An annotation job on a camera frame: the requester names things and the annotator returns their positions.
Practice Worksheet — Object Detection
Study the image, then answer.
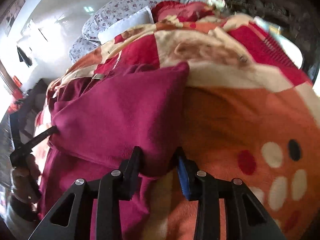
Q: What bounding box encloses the dark red fleece garment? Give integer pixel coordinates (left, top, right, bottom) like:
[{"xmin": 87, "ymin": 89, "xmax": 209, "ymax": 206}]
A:
[{"xmin": 38, "ymin": 62, "xmax": 189, "ymax": 239}]

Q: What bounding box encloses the left hand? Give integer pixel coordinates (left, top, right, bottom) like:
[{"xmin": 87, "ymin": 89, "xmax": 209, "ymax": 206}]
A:
[{"xmin": 10, "ymin": 153, "xmax": 42, "ymax": 205}]

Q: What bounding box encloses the dark wooden desk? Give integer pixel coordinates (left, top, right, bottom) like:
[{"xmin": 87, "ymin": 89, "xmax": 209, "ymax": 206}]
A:
[{"xmin": 9, "ymin": 79, "xmax": 49, "ymax": 166}]

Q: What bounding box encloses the red orange cream blanket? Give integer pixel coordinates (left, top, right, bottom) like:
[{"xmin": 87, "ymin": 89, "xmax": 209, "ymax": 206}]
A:
[{"xmin": 36, "ymin": 14, "xmax": 319, "ymax": 239}]

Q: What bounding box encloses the white pillow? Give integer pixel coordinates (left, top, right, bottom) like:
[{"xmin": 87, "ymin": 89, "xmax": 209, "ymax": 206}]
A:
[{"xmin": 98, "ymin": 6, "xmax": 154, "ymax": 44}]

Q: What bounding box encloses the red embroidered pillow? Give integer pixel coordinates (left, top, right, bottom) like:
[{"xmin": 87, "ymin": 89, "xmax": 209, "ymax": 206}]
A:
[{"xmin": 151, "ymin": 1, "xmax": 216, "ymax": 22}]

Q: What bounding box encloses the floral quilt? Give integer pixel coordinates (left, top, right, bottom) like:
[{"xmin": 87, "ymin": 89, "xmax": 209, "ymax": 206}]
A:
[{"xmin": 69, "ymin": 0, "xmax": 226, "ymax": 63}]

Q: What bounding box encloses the dark carved wooden headboard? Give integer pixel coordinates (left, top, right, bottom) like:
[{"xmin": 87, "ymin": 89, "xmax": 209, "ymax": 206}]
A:
[{"xmin": 225, "ymin": 0, "xmax": 319, "ymax": 83}]

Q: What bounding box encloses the framed wall picture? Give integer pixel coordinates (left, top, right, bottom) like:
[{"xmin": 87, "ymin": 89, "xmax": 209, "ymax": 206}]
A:
[{"xmin": 1, "ymin": 0, "xmax": 25, "ymax": 36}]

